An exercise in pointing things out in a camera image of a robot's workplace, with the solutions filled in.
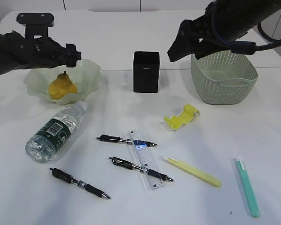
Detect yellow pear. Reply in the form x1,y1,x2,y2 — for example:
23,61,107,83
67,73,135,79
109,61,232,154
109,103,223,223
48,71,77,100

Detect mint green pen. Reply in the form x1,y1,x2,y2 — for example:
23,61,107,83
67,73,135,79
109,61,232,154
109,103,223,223
235,157,260,218

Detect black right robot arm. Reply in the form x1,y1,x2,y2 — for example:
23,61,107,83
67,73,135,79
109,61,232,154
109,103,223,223
167,0,281,62

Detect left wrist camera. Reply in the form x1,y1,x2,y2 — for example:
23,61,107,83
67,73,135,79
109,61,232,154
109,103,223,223
16,13,54,40

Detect green ruffled glass plate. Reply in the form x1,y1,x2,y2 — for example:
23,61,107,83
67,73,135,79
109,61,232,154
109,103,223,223
24,59,101,105

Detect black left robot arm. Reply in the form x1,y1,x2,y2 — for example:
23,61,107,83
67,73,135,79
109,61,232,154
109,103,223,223
0,31,81,75

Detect clear plastic ruler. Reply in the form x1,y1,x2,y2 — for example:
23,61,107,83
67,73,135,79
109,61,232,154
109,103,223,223
127,130,164,190

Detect yellow pen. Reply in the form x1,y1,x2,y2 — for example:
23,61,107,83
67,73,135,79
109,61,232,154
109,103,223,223
163,156,222,188

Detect yellow waste paper wrapper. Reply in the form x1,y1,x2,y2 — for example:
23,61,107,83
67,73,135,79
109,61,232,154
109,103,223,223
163,104,200,130

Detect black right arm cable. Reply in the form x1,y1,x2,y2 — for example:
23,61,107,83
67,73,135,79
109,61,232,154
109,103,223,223
208,4,281,56

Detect green woven plastic basket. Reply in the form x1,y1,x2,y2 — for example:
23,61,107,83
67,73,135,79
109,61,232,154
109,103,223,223
191,51,259,105

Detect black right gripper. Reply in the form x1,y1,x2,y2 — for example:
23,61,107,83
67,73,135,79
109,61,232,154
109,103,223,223
167,15,230,62

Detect black square pen holder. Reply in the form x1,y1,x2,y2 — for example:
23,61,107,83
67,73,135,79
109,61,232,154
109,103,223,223
133,51,160,93

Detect black pen lower left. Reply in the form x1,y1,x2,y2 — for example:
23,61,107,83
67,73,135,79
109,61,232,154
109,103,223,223
50,168,111,200

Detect black pen middle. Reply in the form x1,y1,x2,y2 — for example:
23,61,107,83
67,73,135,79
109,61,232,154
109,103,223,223
109,157,174,182

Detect black pen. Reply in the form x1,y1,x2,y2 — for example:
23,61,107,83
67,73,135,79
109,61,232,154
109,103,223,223
96,135,157,147
50,168,111,200
109,157,174,182

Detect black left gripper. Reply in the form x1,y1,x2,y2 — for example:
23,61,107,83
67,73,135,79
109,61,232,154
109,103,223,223
9,31,81,68

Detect clear water bottle green label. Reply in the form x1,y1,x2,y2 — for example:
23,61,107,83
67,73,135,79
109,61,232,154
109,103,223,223
25,101,87,164

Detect black pen upper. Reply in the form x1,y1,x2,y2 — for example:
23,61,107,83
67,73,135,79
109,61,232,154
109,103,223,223
96,135,157,147

